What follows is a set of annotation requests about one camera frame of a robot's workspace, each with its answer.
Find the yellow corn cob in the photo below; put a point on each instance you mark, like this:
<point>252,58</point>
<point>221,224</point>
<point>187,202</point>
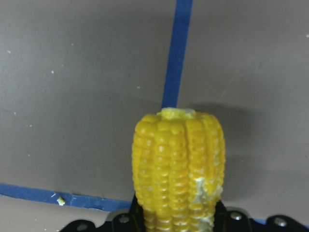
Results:
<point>178,165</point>

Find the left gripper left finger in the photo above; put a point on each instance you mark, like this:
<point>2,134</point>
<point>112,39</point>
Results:
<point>132,221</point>

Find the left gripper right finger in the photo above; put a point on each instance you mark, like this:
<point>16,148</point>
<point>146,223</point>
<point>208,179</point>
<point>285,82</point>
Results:
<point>234,220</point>

